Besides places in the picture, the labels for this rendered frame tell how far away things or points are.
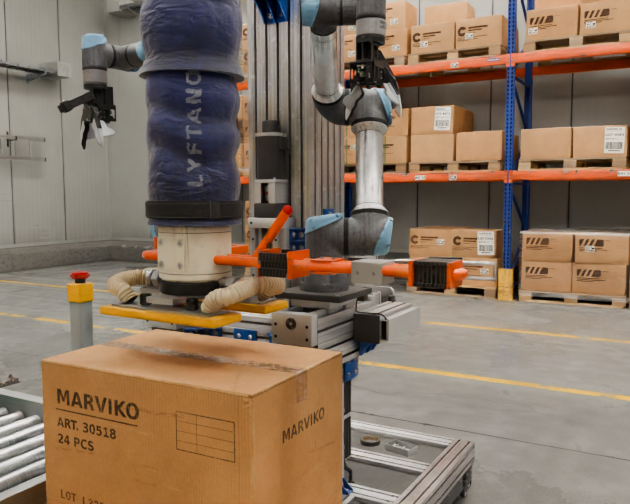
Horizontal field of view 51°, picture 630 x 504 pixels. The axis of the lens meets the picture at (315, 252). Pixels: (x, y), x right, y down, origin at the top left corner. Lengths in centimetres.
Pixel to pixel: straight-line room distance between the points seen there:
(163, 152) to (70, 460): 75
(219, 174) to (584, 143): 721
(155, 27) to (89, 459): 98
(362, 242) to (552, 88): 809
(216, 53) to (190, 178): 28
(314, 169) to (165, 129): 82
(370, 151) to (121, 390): 103
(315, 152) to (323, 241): 39
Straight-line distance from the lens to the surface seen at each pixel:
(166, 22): 153
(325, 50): 193
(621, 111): 976
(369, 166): 205
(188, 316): 145
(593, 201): 974
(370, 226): 198
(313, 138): 223
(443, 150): 885
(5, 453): 233
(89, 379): 160
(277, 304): 159
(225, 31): 155
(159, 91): 154
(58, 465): 175
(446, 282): 125
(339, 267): 135
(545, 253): 847
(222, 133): 152
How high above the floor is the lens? 133
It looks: 5 degrees down
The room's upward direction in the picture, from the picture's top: straight up
